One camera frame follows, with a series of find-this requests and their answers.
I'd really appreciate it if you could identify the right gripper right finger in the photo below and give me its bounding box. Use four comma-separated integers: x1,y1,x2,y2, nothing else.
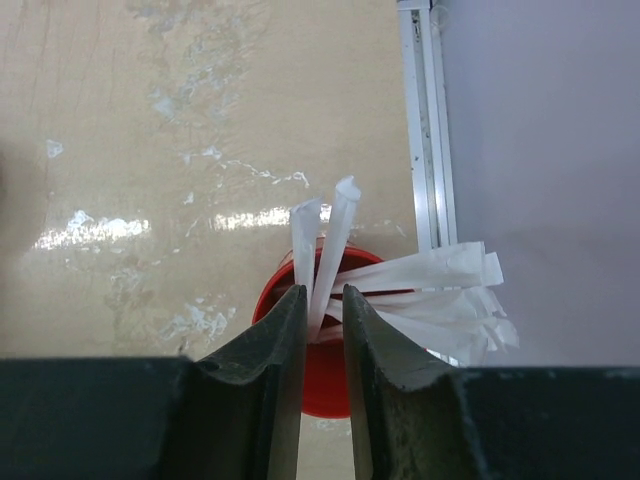
343,286,639,479

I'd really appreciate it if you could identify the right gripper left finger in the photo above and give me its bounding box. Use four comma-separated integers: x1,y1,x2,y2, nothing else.
1,286,307,479

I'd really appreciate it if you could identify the single white straw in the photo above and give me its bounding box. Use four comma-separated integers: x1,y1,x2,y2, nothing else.
307,175,361,343

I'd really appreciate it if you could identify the red straw cup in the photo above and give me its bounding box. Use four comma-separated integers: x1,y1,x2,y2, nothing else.
251,247,391,419

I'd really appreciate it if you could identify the aluminium rail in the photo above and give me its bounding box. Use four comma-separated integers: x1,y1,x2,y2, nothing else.
396,1,458,252

